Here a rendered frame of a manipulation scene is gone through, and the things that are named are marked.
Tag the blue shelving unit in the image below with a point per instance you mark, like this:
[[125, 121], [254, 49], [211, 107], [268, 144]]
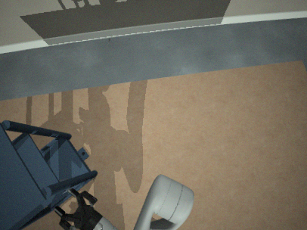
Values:
[[19, 192]]

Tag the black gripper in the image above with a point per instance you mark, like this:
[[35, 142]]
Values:
[[85, 217]]

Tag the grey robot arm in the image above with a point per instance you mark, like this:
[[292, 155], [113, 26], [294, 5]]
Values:
[[167, 198]]

